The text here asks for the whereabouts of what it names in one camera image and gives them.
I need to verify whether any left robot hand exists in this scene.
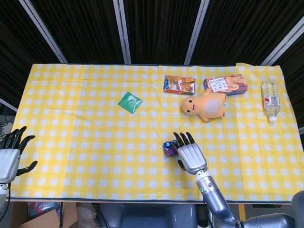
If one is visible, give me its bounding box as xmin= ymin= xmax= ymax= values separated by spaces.
xmin=0 ymin=126 xmax=38 ymax=185

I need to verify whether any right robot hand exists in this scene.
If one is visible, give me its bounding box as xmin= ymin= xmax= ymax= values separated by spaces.
xmin=173 ymin=132 xmax=208 ymax=175

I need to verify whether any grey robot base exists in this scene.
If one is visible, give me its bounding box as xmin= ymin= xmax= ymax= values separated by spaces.
xmin=97 ymin=203 xmax=198 ymax=228

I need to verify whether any blue toy building block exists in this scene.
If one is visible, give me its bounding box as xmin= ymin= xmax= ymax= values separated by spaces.
xmin=162 ymin=139 xmax=179 ymax=155

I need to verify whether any orange plush toy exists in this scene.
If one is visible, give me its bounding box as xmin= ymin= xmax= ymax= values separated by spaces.
xmin=181 ymin=89 xmax=227 ymax=123

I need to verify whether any red patterned bag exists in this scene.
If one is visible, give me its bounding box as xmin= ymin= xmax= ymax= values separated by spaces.
xmin=28 ymin=201 xmax=61 ymax=219

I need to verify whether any orange snack box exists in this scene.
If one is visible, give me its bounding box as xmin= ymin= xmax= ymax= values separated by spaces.
xmin=162 ymin=75 xmax=197 ymax=94

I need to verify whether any brown cardboard box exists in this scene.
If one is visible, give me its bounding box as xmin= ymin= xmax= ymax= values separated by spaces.
xmin=20 ymin=201 xmax=79 ymax=228

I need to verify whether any biscuit box with blue sides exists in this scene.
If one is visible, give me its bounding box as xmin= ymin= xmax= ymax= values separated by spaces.
xmin=203 ymin=74 xmax=249 ymax=96

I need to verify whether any green foil packet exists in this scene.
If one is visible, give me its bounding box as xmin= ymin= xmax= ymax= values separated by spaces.
xmin=118 ymin=91 xmax=143 ymax=115

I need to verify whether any yellow white checkered tablecloth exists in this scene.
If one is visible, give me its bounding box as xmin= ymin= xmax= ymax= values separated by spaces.
xmin=9 ymin=62 xmax=304 ymax=200

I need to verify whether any tan plastic bag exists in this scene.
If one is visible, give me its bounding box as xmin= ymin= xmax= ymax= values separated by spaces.
xmin=76 ymin=202 xmax=98 ymax=226

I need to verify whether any clear plastic water bottle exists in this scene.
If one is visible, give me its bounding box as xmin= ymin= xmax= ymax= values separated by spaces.
xmin=261 ymin=79 xmax=281 ymax=123

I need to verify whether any white frame post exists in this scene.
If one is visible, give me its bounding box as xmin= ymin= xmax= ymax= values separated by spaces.
xmin=184 ymin=0 xmax=209 ymax=65
xmin=0 ymin=96 xmax=18 ymax=112
xmin=260 ymin=16 xmax=304 ymax=66
xmin=113 ymin=0 xmax=132 ymax=64
xmin=19 ymin=0 xmax=68 ymax=64

